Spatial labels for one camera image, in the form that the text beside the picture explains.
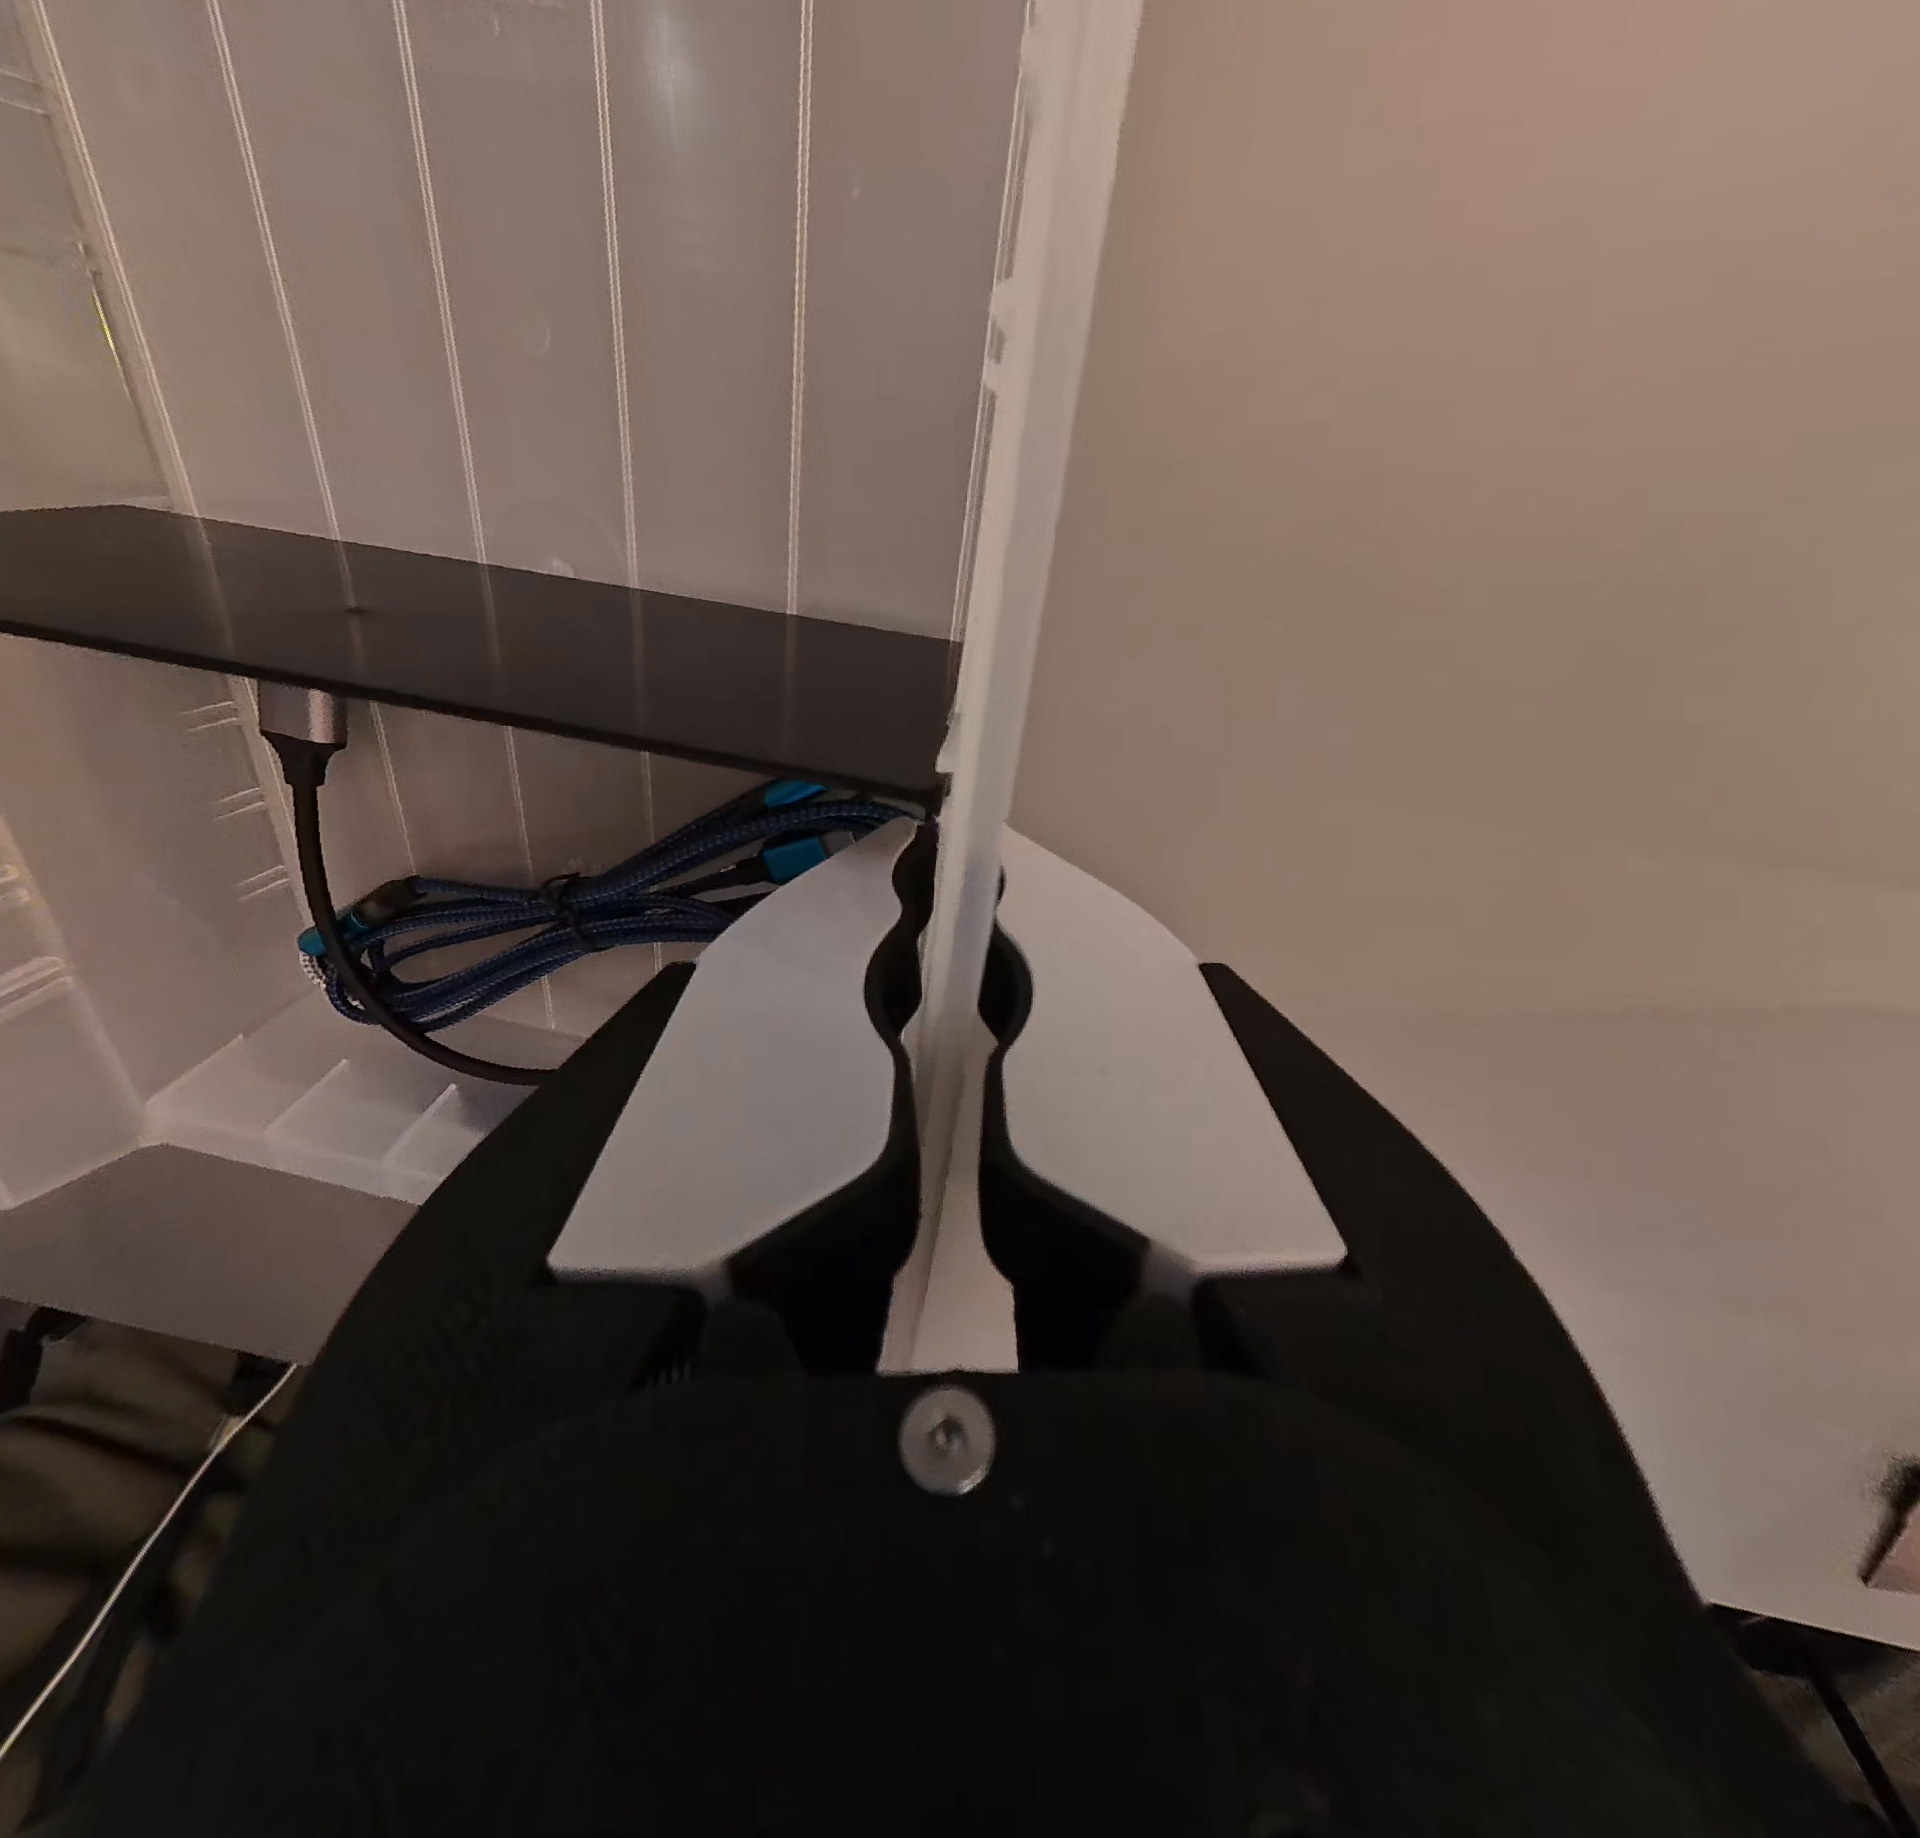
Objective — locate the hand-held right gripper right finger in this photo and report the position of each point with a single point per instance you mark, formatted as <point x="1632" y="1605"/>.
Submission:
<point x="1155" y="1104"/>

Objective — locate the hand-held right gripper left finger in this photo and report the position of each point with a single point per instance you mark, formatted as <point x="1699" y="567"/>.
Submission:
<point x="705" y="1104"/>

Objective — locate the clear plastic bin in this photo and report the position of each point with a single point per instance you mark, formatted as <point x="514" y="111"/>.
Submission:
<point x="601" y="294"/>

